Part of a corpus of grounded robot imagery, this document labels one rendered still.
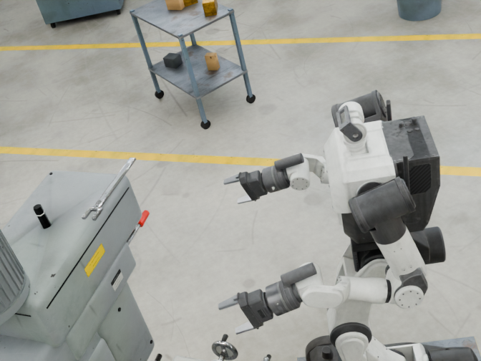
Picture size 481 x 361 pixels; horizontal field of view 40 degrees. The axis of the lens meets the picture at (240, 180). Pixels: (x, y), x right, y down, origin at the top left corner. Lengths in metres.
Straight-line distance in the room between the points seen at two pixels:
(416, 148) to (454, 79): 3.65
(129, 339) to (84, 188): 0.46
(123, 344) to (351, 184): 0.77
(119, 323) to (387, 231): 0.76
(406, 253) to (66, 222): 0.87
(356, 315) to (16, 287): 1.19
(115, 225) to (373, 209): 0.66
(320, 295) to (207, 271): 2.38
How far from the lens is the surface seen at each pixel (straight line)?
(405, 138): 1.91
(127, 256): 1.85
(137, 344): 2.01
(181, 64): 5.75
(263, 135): 5.15
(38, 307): 1.56
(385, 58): 5.87
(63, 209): 1.77
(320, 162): 2.26
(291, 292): 1.84
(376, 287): 1.89
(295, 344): 3.68
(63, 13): 8.01
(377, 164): 1.82
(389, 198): 1.71
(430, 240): 2.14
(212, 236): 4.38
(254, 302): 1.87
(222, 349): 2.87
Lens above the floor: 2.89
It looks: 37 degrees down
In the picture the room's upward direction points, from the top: 15 degrees counter-clockwise
